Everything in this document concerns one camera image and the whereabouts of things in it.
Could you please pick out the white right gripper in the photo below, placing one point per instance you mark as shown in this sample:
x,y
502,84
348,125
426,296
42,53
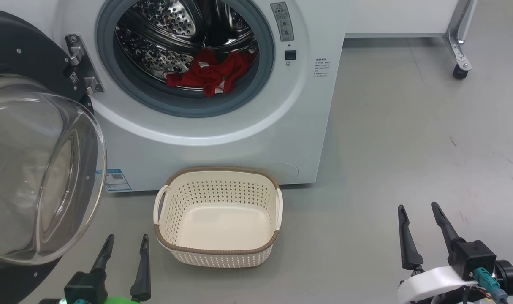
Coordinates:
x,y
433,283

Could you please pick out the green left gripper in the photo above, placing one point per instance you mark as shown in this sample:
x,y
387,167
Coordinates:
x,y
119,301

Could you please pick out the washing machine glass door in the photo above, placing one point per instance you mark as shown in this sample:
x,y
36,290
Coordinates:
x,y
36,169

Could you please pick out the red and white garment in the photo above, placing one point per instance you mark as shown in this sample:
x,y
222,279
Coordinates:
x,y
210,74

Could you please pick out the cream perforated laundry basket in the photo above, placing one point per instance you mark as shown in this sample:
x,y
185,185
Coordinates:
x,y
220,228

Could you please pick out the white front-load washing machine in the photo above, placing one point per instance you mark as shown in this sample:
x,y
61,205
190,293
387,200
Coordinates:
x,y
239,156

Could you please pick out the silver door hinge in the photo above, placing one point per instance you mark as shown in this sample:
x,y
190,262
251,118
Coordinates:
x,y
81,63

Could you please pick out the steel drum with red cloth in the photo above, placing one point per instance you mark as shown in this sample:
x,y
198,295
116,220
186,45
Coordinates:
x,y
155,42

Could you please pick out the black door latch socket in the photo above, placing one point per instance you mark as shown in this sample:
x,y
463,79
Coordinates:
x,y
290,55

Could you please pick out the blue energy label sticker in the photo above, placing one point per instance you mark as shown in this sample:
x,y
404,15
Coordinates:
x,y
118,181

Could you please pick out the round filter cover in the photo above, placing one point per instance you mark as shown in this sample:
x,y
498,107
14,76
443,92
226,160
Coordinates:
x,y
288,169

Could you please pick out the black caster wheel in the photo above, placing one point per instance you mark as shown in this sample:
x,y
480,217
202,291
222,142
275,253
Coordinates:
x,y
460,72

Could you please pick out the white cabinet panel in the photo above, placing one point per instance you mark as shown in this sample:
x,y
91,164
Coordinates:
x,y
400,17

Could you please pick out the grey warning sticker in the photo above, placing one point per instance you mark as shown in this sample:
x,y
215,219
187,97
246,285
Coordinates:
x,y
282,23

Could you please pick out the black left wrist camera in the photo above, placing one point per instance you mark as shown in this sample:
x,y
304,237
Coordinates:
x,y
85,287

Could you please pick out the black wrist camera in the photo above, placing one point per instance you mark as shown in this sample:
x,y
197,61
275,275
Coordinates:
x,y
476,257
85,287

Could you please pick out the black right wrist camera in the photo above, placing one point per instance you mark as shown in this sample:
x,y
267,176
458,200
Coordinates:
x,y
476,257

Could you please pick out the silver metal frame leg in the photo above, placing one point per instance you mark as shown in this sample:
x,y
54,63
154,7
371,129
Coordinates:
x,y
461,29

